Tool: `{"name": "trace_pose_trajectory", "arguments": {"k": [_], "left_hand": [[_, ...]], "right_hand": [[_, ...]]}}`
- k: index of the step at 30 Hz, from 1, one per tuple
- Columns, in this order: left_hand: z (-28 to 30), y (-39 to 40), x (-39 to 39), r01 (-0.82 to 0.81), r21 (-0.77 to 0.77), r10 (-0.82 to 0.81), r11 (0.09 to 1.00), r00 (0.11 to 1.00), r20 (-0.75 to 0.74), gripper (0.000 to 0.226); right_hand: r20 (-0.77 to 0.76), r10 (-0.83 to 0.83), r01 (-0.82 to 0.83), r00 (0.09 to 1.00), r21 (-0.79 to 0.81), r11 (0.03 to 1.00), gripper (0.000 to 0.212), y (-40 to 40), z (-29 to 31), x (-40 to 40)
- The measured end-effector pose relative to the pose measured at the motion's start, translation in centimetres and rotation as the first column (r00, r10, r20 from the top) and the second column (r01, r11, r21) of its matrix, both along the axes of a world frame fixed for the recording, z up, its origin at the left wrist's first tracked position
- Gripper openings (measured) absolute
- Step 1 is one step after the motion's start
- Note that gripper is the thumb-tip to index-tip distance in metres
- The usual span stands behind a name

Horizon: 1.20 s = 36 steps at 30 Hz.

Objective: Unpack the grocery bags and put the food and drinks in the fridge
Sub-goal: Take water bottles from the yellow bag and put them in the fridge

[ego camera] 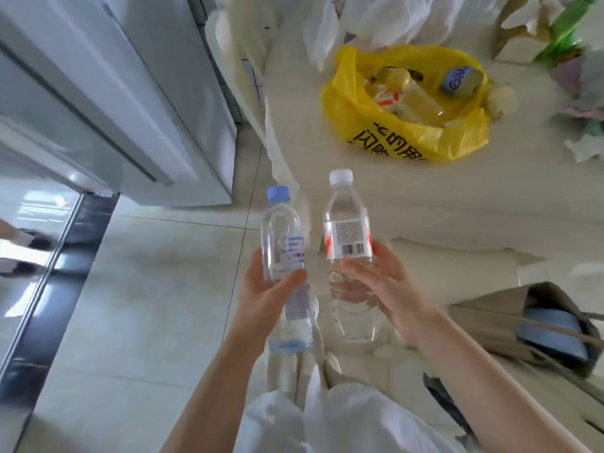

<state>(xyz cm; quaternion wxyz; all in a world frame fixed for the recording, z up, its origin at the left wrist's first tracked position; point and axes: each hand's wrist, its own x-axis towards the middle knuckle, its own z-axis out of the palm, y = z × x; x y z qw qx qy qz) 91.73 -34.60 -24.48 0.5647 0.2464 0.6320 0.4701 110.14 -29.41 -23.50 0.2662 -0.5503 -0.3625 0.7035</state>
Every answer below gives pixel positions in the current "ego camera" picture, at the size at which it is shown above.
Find blue label can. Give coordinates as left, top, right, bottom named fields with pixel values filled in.
left=440, top=66, right=485, bottom=98

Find white plastic bag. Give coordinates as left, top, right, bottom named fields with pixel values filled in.
left=302, top=0, right=502, bottom=67

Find yellow snack packet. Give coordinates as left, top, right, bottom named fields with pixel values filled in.
left=369, top=66, right=412, bottom=93

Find green packet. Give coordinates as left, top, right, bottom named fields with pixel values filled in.
left=533, top=0, right=597, bottom=67

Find blue cap water bottle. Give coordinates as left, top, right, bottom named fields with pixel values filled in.
left=260, top=185, right=316, bottom=353

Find crumpled white tissue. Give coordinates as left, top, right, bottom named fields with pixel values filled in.
left=563, top=133, right=604, bottom=164

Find white refrigerator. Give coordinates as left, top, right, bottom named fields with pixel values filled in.
left=0, top=0, right=238, bottom=208

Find clear plastic bottle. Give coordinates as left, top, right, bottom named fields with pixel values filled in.
left=400, top=82, right=447, bottom=126

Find yellow plastic bag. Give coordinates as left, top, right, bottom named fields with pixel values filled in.
left=320, top=44, right=494, bottom=162

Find person's white right shoe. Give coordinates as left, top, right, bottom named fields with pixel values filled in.
left=322, top=350, right=344, bottom=388

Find person's left hand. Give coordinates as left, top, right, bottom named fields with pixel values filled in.
left=233, top=248, right=308, bottom=348

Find pale round fruit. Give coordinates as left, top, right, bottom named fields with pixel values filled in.
left=485, top=84, right=518, bottom=119

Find beige tote bag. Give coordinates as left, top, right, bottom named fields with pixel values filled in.
left=448, top=281, right=604, bottom=379

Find person's right forearm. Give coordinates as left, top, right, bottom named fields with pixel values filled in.
left=414, top=313, right=593, bottom=453

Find white and red packet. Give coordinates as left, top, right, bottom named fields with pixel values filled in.
left=375, top=89, right=407, bottom=115

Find person's right hand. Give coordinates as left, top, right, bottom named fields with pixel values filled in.
left=341, top=241, right=442, bottom=348

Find white cap water bottle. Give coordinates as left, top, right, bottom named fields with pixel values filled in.
left=322, top=169, right=384, bottom=345

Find person's left forearm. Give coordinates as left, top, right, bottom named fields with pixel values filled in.
left=159, top=325, right=272, bottom=453

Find person's white trousers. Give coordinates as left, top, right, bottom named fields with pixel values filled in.
left=234, top=358, right=456, bottom=453

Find blue container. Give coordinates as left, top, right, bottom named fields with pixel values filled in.
left=516, top=308, right=591, bottom=362

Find cream chair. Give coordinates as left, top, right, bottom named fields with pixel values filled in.
left=326, top=238, right=521, bottom=420

